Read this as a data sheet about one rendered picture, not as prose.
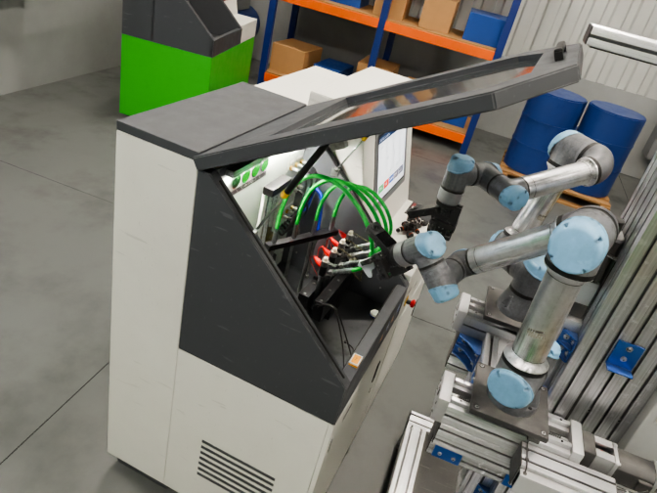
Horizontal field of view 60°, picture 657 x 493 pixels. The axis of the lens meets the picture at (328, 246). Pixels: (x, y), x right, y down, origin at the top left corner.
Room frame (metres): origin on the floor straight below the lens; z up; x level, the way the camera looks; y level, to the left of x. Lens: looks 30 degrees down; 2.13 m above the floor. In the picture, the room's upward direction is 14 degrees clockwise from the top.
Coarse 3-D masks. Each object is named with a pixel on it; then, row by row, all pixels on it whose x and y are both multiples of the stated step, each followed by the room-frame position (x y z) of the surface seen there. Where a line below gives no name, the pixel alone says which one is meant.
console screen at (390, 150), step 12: (396, 132) 2.41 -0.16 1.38; (384, 144) 2.25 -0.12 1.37; (396, 144) 2.41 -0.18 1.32; (384, 156) 2.25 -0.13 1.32; (396, 156) 2.42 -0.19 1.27; (384, 168) 2.25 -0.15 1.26; (396, 168) 2.42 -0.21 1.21; (384, 180) 2.26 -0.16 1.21; (396, 180) 2.43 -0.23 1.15; (384, 192) 2.26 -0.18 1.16
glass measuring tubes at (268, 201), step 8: (280, 176) 1.85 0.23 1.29; (272, 184) 1.77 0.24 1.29; (280, 184) 1.79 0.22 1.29; (264, 192) 1.74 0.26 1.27; (272, 192) 1.73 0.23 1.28; (280, 192) 1.79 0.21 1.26; (264, 200) 1.74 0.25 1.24; (272, 200) 1.75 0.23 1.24; (264, 208) 1.75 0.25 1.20; (264, 216) 1.75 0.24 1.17; (272, 216) 1.78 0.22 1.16; (264, 224) 1.74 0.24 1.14; (272, 224) 1.81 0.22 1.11; (264, 232) 1.74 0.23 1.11; (272, 232) 1.81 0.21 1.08; (264, 240) 1.75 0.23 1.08
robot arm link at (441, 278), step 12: (432, 264) 1.31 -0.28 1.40; (444, 264) 1.32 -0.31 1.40; (456, 264) 1.37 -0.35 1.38; (432, 276) 1.30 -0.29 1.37; (444, 276) 1.30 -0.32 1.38; (456, 276) 1.33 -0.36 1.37; (432, 288) 1.29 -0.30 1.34; (444, 288) 1.28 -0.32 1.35; (456, 288) 1.30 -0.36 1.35; (444, 300) 1.28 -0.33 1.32
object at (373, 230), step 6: (372, 228) 1.49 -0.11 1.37; (378, 228) 1.49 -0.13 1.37; (372, 234) 1.47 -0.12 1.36; (378, 234) 1.48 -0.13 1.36; (384, 234) 1.48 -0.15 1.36; (372, 240) 1.47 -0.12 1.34; (378, 240) 1.46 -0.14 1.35; (384, 240) 1.46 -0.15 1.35; (390, 240) 1.47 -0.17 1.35; (378, 246) 1.46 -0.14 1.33; (384, 246) 1.44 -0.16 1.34; (390, 246) 1.44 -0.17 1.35; (384, 252) 1.44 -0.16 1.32
